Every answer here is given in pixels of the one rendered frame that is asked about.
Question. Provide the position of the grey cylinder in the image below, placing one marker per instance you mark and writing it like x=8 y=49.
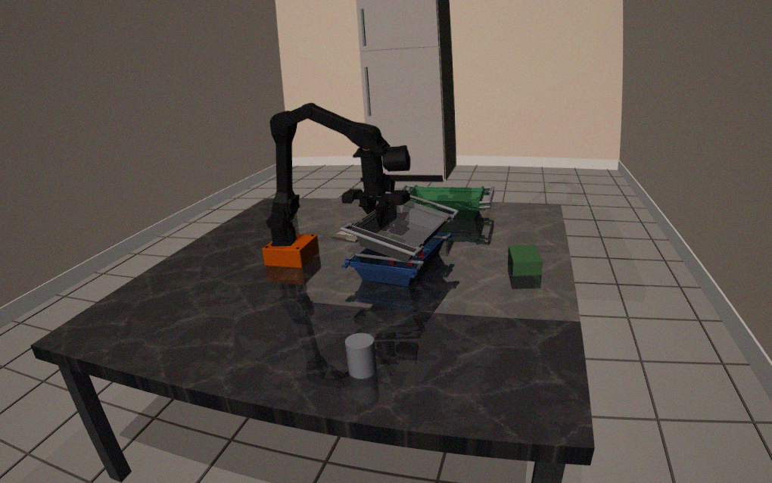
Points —
x=360 y=350

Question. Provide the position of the blue plastic tray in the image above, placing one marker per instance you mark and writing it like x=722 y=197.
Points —
x=399 y=274

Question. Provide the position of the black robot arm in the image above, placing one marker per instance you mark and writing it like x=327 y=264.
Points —
x=283 y=128

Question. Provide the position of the green rectangular box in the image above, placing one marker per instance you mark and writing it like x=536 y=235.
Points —
x=525 y=260

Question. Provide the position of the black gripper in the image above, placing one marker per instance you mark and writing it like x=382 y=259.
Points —
x=374 y=186

